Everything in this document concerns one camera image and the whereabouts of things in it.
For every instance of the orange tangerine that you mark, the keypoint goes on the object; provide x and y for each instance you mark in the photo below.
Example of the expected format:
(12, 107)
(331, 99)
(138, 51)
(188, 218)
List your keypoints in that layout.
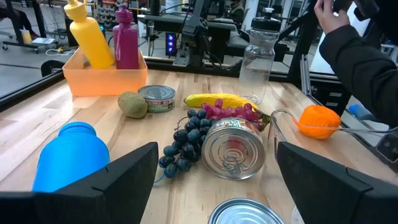
(318, 121)

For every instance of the blue squeeze bottle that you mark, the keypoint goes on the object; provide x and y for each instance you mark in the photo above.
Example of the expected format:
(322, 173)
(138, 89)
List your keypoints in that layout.
(71, 155)

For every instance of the person's hand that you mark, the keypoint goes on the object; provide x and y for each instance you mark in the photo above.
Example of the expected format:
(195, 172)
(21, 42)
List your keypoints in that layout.
(329, 18)

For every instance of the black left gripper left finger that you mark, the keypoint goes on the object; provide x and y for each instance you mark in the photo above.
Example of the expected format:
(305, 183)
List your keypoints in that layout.
(93, 199)

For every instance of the clear plastic container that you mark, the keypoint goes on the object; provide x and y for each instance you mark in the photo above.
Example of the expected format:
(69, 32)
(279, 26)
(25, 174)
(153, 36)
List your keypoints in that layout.
(275, 130)

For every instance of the orange translucent bin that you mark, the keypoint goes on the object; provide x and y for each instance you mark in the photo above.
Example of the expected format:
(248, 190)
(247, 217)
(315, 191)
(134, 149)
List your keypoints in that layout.
(102, 82)

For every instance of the clear bottle black lid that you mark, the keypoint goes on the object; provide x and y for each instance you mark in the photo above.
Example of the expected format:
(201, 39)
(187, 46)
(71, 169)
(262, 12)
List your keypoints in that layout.
(258, 62)

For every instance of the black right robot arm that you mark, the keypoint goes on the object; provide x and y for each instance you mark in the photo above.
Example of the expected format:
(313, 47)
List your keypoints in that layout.
(194, 34)

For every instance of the flat tuna can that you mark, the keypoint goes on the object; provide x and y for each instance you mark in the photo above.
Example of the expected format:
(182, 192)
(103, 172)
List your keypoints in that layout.
(157, 99)

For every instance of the tin can red label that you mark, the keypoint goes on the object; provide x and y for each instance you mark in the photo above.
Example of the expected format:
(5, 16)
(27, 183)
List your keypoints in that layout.
(245, 214)

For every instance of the person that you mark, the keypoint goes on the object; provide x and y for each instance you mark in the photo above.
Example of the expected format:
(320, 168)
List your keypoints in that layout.
(363, 68)

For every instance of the yellow banana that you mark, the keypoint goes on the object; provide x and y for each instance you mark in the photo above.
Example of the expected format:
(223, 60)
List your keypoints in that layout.
(211, 99)

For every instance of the dark grey desk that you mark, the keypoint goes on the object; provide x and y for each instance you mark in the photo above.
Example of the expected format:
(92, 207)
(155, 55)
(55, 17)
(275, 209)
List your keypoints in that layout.
(217, 26)

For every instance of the yellow squeeze bottle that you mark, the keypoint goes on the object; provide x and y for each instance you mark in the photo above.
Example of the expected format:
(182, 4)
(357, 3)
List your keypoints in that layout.
(90, 40)

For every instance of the black wheeled cart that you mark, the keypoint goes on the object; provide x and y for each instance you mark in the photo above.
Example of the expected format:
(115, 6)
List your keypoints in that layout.
(14, 25)

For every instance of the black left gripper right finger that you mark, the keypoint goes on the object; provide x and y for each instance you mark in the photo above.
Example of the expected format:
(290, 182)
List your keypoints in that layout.
(329, 193)

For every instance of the brown kiwi fruit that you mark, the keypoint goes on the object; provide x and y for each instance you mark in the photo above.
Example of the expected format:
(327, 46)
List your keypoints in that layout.
(132, 105)

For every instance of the small spice jar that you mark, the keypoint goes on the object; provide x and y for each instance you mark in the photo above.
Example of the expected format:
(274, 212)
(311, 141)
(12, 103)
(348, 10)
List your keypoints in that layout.
(233, 149)

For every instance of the black computer tower lights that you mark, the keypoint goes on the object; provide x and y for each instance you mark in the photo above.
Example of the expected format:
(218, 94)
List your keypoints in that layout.
(170, 43)

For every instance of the black table-level camera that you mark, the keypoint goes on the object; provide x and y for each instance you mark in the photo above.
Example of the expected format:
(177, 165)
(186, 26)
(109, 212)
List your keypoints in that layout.
(388, 147)

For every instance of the black frame clamp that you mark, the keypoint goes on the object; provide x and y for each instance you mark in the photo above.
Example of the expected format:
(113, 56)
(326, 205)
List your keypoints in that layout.
(51, 67)

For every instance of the black handheld device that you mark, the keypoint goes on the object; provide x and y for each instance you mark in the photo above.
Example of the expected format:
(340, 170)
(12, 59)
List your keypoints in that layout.
(357, 6)

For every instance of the purple squeeze bottle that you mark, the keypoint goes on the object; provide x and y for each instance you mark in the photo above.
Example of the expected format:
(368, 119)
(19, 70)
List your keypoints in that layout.
(127, 43)

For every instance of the dark grape bunch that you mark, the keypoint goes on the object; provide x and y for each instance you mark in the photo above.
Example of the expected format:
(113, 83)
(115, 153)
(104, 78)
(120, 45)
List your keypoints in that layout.
(186, 146)

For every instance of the white panel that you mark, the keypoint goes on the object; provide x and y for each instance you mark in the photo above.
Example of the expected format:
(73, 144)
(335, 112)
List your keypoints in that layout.
(320, 56)

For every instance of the blue padded seat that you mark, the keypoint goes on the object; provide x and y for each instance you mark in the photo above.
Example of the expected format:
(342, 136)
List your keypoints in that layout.
(360, 112)

